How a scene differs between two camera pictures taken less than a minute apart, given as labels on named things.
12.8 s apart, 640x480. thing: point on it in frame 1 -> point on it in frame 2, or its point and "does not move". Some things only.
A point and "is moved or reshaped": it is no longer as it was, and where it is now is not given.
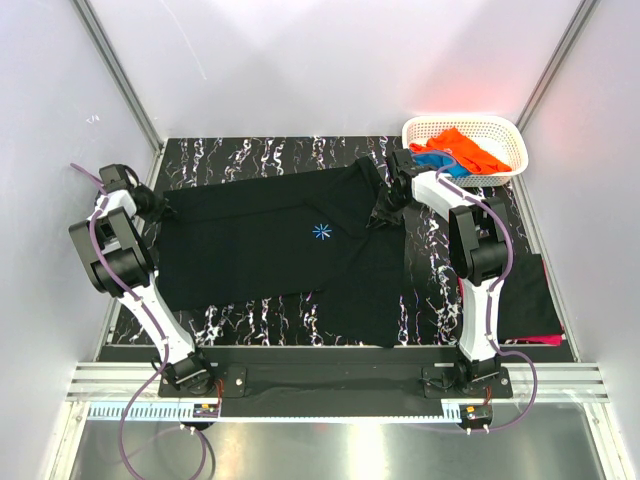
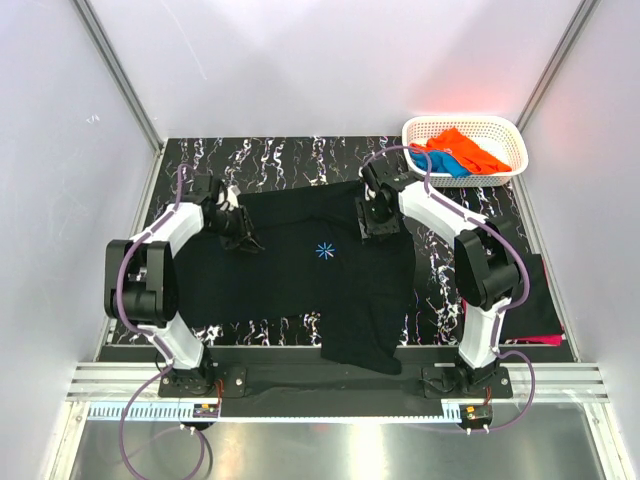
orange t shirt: (470, 156) does not move
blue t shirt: (442, 161) does not move
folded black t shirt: (527, 301) does not move
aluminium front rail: (130, 381) does not move
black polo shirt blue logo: (288, 235) is moved or reshaped
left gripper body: (153, 207) -> (231, 226)
